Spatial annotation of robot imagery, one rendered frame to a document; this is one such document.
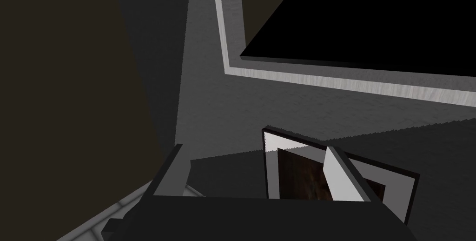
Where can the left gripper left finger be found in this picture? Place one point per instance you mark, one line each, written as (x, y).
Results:
(171, 179)

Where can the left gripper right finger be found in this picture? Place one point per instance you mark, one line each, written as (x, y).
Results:
(344, 179)

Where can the black framed wall picture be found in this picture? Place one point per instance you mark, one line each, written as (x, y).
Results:
(394, 189)

